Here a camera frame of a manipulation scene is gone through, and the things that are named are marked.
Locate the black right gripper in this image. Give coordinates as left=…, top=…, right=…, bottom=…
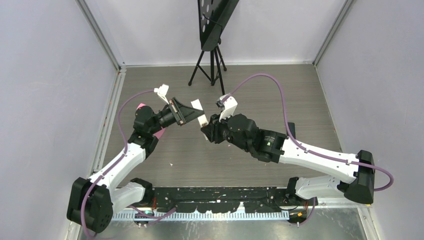
left=201, top=109, right=252, bottom=153

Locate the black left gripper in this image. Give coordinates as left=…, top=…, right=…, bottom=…
left=149, top=97, right=204, bottom=135

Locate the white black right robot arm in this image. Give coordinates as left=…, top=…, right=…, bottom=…
left=200, top=114, right=375, bottom=205

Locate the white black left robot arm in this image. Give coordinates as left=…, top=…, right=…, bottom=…
left=66, top=98, right=205, bottom=234

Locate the pink metronome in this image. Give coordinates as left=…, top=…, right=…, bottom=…
left=133, top=103, right=166, bottom=139

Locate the black music stand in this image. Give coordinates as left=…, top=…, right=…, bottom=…
left=188, top=0, right=239, bottom=95

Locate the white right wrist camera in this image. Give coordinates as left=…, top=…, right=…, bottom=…
left=216, top=94, right=238, bottom=121

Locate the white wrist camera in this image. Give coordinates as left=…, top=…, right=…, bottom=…
left=153, top=84, right=169, bottom=105
left=216, top=94, right=238, bottom=121

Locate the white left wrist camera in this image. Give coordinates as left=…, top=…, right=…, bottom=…
left=153, top=84, right=169, bottom=105

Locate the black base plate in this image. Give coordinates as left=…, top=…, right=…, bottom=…
left=142, top=186, right=318, bottom=214

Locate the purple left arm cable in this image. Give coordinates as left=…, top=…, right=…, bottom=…
left=80, top=89, right=178, bottom=239

